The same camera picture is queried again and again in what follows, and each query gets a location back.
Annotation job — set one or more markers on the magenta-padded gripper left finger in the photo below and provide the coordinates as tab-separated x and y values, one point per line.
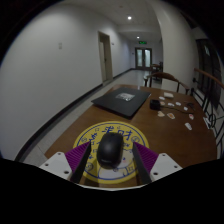
55	165

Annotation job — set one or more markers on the dark window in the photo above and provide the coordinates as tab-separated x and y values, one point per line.
206	66

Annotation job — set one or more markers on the white side door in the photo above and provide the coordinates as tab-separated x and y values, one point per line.
102	60

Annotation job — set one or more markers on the brown wooden chair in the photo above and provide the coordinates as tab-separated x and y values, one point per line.
165	75

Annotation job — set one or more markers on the glass double door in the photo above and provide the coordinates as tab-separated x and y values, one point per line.
143	58

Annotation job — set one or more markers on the small white sticker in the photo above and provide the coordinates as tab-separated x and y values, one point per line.
178	103
185	108
170	104

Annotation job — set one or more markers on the round ceiling light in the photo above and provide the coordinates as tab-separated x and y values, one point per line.
129	17

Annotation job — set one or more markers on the white printed card sticker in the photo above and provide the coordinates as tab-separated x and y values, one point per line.
188	126

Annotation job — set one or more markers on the round yellow printed mouse pad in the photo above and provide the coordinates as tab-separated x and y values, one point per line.
130	131

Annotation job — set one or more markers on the tan small sticker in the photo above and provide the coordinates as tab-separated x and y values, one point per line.
161	114

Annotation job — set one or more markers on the red and white sticker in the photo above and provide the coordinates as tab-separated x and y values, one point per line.
191	116

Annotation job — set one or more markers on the black railing with wooden handrail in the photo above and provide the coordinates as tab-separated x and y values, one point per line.
208	75

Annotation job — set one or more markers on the black computer mouse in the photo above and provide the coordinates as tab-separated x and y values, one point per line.
110	150

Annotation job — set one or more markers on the orange and white sticker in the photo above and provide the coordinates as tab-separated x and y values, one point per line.
170	115

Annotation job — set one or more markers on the closed black laptop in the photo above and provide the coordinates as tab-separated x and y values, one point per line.
116	105

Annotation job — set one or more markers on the small black box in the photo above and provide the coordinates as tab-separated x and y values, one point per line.
155	104

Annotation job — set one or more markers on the green exit sign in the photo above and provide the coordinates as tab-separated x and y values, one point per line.
142	42

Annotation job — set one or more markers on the small white flat box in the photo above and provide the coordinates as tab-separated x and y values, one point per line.
168	95

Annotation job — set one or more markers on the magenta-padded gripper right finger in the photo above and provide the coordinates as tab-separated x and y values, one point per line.
165	166

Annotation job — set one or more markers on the white wall switch plate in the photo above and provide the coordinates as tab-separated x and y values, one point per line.
60	45

